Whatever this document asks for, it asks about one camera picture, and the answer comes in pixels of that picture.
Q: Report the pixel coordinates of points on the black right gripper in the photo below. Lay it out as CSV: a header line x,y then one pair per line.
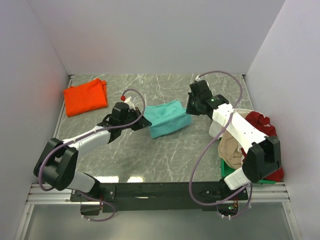
x,y
189,110

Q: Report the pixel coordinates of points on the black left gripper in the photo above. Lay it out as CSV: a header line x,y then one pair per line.
x,y
143,122

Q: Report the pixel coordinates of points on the teal t-shirt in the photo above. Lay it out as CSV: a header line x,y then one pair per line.
x,y
166,118

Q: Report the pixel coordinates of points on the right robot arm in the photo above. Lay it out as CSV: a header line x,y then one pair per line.
x,y
243,132

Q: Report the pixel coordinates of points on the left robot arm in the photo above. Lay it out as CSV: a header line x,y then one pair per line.
x,y
56,167

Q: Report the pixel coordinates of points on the white t-shirt in pile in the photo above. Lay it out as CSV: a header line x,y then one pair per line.
x,y
215,127

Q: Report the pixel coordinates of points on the folded orange t-shirt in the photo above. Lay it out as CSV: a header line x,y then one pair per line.
x,y
86,97

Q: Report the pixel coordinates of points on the beige t-shirt in pile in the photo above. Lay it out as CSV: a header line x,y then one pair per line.
x,y
230,151

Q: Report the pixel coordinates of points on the red t-shirt in pile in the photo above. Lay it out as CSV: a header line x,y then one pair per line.
x,y
262,122

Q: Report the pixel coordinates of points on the green bin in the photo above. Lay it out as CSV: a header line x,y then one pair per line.
x,y
226,170

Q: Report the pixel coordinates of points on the aluminium rail frame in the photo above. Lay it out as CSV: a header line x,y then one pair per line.
x,y
137,171

